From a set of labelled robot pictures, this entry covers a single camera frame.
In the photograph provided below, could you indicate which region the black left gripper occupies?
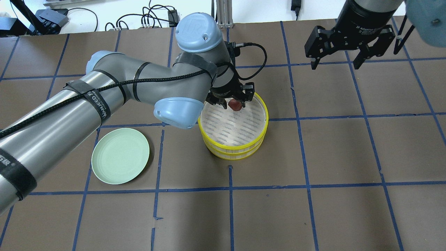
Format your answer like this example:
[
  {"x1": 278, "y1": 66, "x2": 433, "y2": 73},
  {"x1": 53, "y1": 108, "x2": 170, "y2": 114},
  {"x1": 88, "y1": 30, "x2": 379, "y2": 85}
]
[{"x1": 206, "y1": 78, "x2": 255, "y2": 109}]

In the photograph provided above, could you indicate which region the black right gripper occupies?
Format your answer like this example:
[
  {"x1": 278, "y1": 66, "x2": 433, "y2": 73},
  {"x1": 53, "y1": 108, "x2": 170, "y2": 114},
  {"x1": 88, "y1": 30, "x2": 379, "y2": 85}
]
[{"x1": 304, "y1": 0, "x2": 396, "y2": 70}]

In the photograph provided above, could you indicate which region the brown bun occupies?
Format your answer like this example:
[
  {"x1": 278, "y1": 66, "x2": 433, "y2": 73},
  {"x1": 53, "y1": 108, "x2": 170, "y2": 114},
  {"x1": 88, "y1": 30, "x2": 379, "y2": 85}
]
[{"x1": 228, "y1": 99, "x2": 243, "y2": 112}]

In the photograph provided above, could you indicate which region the yellow steamer layer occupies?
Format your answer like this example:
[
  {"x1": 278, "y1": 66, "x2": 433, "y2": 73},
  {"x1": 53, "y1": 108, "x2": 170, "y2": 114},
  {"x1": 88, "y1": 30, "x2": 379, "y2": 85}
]
[
  {"x1": 198, "y1": 93, "x2": 269, "y2": 147},
  {"x1": 202, "y1": 135, "x2": 265, "y2": 160}
]

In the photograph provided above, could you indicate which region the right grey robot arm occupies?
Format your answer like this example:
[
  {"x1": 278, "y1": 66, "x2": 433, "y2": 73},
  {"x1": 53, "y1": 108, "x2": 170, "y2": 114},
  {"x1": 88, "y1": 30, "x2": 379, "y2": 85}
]
[{"x1": 304, "y1": 0, "x2": 446, "y2": 70}]

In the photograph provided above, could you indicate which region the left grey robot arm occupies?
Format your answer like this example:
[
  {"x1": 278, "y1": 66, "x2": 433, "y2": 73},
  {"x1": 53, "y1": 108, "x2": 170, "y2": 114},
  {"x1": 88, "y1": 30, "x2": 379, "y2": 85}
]
[{"x1": 0, "y1": 13, "x2": 254, "y2": 213}]

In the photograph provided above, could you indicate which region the black power adapter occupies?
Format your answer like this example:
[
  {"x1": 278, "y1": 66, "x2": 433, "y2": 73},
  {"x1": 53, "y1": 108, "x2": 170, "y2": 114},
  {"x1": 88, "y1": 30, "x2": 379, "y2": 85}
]
[{"x1": 168, "y1": 10, "x2": 179, "y2": 27}]

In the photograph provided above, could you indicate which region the light green plate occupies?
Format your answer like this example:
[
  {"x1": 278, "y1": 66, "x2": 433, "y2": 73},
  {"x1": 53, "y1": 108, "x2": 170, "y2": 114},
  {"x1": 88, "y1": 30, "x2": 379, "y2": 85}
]
[{"x1": 91, "y1": 128, "x2": 150, "y2": 185}]

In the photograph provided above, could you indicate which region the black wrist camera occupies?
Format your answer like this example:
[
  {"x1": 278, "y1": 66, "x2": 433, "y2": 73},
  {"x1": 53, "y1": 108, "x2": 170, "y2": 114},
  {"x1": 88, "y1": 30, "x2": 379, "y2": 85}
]
[{"x1": 225, "y1": 41, "x2": 244, "y2": 66}]

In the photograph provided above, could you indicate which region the aluminium frame post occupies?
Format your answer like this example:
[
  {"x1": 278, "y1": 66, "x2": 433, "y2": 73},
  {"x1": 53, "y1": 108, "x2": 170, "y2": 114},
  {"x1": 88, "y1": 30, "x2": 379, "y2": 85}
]
[{"x1": 216, "y1": 0, "x2": 234, "y2": 29}]

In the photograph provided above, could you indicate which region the black camera stand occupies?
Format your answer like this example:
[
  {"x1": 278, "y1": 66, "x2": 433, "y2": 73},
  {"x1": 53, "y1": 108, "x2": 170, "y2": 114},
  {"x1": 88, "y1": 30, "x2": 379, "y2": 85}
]
[{"x1": 0, "y1": 0, "x2": 69, "y2": 38}]

